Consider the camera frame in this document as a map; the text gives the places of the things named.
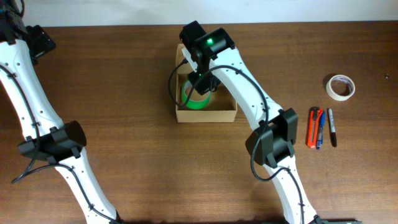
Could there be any green tape roll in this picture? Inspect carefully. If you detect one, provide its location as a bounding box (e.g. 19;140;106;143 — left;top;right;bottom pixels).
181;80;211;110

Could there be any brown cardboard box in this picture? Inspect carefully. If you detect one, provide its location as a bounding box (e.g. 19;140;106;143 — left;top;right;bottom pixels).
172;63;238;123

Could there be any orange utility knife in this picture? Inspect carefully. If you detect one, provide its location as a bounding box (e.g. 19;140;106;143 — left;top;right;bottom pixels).
306;106;323;148

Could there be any blue ballpoint pen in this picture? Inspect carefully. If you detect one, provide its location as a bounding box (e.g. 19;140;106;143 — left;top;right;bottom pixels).
316;112;325;150

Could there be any black permanent marker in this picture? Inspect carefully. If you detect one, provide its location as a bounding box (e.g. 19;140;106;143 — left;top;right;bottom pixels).
328;108;337;147

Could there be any beige masking tape roll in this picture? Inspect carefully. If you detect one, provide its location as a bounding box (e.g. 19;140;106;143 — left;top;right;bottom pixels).
325;74;356;101

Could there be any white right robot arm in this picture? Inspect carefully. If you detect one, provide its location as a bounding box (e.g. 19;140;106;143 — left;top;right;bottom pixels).
179;21;322;224

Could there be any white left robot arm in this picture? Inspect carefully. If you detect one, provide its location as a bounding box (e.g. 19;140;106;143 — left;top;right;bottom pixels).
1;1;122;224

